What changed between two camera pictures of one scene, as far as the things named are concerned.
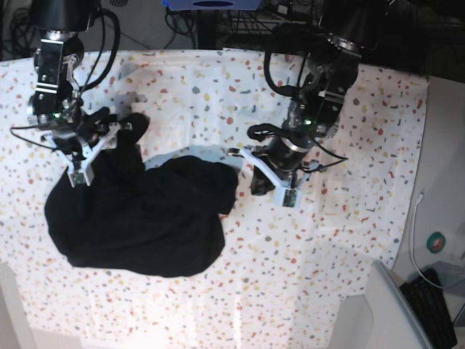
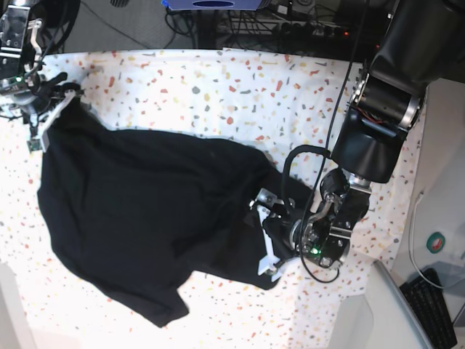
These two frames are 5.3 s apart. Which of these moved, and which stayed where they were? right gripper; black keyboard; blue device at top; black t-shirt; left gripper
Moved: black t-shirt; left gripper; right gripper
Stayed: blue device at top; black keyboard
